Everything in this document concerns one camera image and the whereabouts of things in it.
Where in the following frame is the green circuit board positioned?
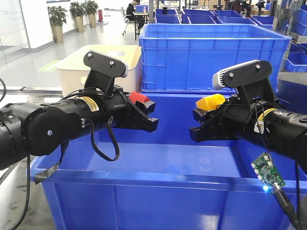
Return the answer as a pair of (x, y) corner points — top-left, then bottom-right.
(251, 152), (285, 194)

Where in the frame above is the beige plastic tub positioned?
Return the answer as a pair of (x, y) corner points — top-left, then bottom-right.
(56, 45), (142, 96)

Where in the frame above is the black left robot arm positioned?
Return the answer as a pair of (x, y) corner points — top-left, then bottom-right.
(0, 90), (159, 169)

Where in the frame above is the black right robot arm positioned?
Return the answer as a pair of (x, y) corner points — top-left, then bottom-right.
(189, 95), (307, 173)

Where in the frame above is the red cube block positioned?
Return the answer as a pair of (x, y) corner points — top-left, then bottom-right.
(129, 92), (150, 104)

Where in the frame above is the yellow studded toy brick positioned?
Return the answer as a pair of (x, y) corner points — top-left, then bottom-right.
(196, 93), (225, 111)

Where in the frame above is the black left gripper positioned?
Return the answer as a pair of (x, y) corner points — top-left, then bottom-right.
(105, 90), (159, 132)

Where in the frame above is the seated person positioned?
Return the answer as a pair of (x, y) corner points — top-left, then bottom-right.
(126, 0), (144, 34)

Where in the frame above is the blue crate behind bin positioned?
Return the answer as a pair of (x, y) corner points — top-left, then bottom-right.
(139, 23), (291, 94)

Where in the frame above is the large blue target bin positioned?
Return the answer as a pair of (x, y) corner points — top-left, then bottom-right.
(31, 93), (292, 230)

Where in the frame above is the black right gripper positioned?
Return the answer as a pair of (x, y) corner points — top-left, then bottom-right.
(189, 94), (259, 142)

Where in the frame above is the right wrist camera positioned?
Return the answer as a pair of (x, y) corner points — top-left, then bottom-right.
(212, 60), (274, 101)

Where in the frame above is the potted plant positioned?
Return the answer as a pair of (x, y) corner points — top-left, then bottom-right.
(47, 6), (67, 43)

